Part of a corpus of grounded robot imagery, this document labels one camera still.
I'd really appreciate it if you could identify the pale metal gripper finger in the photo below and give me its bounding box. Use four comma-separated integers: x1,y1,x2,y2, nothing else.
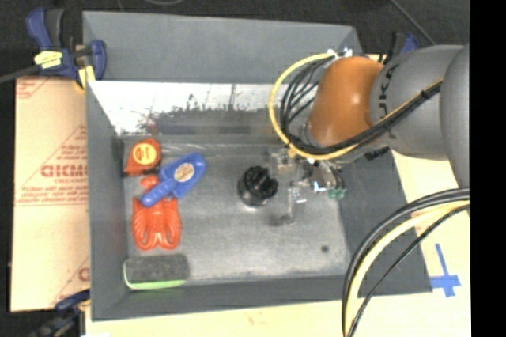
287,186,309,225
270,150,297,181

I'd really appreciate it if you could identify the black round knob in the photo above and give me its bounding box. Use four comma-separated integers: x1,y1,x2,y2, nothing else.
236,165,279,207

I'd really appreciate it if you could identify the grey metal bin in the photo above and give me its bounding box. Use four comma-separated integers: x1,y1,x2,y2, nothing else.
81,10,432,321

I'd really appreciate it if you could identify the blue plastic toy tool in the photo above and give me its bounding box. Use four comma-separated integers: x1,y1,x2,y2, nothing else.
140,152,208,208

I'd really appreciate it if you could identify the orange tape measure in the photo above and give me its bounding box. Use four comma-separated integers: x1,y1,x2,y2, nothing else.
123,138,163,177

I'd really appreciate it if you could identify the orange toy lobster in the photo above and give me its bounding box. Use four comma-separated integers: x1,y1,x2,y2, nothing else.
130,174,183,252

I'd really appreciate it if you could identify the black and green sponge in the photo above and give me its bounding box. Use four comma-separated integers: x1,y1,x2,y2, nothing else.
123,253,191,291

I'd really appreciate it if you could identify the brown cardboard board red print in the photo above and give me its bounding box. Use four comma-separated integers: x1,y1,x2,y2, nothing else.
9,75,93,313

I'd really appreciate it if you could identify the black cylinder on white bracket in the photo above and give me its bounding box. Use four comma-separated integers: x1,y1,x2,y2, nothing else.
364,147,392,162

